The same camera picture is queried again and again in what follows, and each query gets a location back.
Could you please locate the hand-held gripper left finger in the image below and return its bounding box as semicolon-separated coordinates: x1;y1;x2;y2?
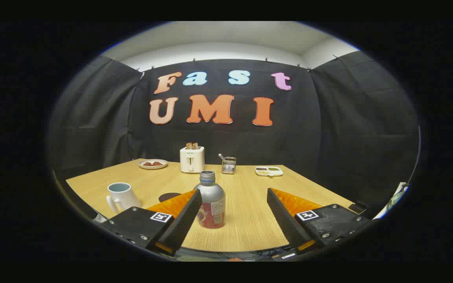
100;189;203;257

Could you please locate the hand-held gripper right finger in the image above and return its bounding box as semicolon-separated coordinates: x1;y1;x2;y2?
266;187;372;255

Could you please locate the silver juice bottle red label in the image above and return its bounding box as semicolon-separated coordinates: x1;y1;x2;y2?
194;170;226;229

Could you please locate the white cup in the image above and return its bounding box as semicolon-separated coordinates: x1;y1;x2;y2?
106;182;142;214

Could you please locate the wooden table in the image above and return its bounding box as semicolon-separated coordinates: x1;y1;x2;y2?
65;158;357;253

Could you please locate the white divided condiment dish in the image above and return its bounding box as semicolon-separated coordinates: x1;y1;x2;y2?
255;165;284;177

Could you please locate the white toaster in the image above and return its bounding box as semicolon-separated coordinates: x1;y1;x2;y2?
180;146;206;174

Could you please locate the white round plate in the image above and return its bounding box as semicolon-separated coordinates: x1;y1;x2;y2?
138;159;168;170

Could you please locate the black backdrop cloth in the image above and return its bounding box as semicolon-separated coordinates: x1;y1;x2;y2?
48;50;420;221

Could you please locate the metal wire utensil holder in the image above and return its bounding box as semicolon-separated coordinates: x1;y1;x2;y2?
221;156;237;175

